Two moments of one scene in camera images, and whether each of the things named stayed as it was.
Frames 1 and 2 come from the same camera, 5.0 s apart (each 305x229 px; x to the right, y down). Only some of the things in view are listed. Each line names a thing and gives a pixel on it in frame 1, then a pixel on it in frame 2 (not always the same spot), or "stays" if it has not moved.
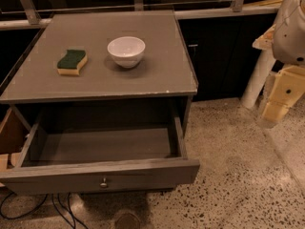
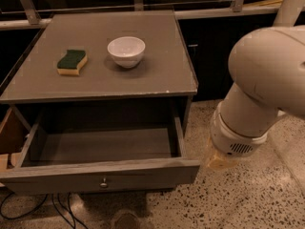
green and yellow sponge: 71,63 stays
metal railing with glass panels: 24,6 stays
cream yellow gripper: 291,32 to 233,141
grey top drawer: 82,154 stays
